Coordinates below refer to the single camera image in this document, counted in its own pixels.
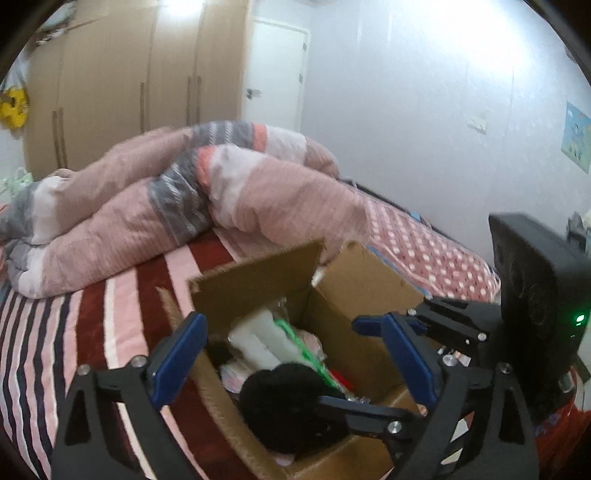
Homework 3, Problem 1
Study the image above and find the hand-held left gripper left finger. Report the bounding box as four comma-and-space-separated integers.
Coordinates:
51, 311, 208, 480

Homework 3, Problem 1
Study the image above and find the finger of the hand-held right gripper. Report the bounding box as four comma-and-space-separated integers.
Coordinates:
352, 314, 393, 337
316, 394, 428, 460

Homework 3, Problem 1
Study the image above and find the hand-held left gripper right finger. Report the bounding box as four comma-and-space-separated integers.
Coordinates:
379, 312, 541, 480

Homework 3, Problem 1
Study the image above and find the cardboard box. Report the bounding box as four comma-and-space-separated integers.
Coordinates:
154, 239, 444, 480

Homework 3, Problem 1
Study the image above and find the white face plush toy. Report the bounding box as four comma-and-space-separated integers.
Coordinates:
219, 360, 250, 393

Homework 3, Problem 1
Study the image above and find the pink soft pouch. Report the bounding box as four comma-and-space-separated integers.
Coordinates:
295, 330, 324, 356

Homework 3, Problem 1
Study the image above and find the clear green plastic bag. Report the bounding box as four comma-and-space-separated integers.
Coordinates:
226, 309, 333, 370

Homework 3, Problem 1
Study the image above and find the black plush toy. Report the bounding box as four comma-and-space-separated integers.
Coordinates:
239, 362, 352, 455

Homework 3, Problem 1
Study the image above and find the striped bed blanket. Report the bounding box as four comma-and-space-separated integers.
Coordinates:
0, 228, 259, 480

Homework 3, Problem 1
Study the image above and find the pink polka dot sheet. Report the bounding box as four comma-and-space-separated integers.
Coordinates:
339, 180, 502, 303

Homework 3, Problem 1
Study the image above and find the pink grey striped duvet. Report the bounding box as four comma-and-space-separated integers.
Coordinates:
0, 121, 384, 298

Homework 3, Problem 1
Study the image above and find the mint green plush bag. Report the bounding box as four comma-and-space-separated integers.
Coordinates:
0, 167, 33, 192

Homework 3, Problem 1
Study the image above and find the white door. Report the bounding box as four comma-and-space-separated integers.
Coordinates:
242, 16, 311, 134

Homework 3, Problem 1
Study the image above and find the beige wooden wardrobe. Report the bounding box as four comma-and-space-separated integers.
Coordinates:
23, 0, 252, 174

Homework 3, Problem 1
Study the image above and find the blue wall poster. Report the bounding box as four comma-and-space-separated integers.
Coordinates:
562, 102, 591, 174

